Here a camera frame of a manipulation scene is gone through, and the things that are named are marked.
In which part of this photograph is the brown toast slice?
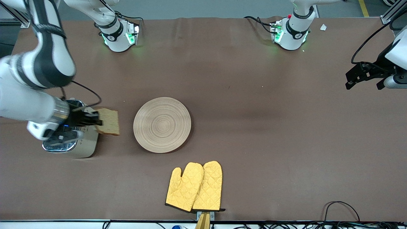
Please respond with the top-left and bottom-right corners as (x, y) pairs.
(95, 108), (121, 136)

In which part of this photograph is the round wooden plate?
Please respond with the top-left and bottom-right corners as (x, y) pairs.
(133, 97), (192, 154)

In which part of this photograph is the beige chrome toaster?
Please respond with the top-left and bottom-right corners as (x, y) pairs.
(42, 99), (100, 158)

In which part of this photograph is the brown table cloth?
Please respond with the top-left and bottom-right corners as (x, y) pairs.
(0, 17), (407, 222)

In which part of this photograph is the yellow quilted mitt with thumb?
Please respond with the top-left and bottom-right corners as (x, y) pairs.
(165, 162), (204, 212)

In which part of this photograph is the yellow quilted oven mitt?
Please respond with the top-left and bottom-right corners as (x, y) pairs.
(192, 161), (225, 212)

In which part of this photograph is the aluminium frame profile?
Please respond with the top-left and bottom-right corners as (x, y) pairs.
(381, 0), (407, 25)
(0, 0), (61, 28)

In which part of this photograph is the black right base cable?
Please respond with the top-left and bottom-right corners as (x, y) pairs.
(113, 11), (144, 23)

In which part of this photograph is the black base cable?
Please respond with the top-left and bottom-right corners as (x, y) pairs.
(113, 11), (144, 23)
(244, 16), (278, 34)

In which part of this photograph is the black left base cable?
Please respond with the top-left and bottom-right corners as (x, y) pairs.
(244, 16), (278, 34)

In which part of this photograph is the red black cable loop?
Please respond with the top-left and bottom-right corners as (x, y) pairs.
(323, 201), (361, 223)

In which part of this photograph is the black cable bundle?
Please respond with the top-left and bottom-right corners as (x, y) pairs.
(234, 221), (407, 229)

